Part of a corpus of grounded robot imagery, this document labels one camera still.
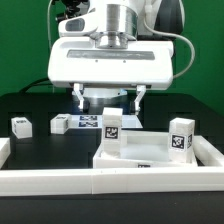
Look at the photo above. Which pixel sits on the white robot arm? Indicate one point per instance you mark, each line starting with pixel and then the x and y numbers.
pixel 116 46

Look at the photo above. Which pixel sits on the white marker tag sheet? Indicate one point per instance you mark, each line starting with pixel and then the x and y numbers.
pixel 95 122

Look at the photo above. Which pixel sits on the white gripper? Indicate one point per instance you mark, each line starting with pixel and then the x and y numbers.
pixel 143 63

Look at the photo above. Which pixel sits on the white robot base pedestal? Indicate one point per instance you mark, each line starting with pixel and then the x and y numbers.
pixel 96 94

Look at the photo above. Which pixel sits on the white square tabletop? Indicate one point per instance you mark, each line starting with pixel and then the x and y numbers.
pixel 140 149

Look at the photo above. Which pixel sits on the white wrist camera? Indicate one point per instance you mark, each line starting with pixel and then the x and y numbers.
pixel 78 26

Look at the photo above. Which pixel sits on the white U-shaped obstacle fence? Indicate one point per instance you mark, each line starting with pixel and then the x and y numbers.
pixel 57 165

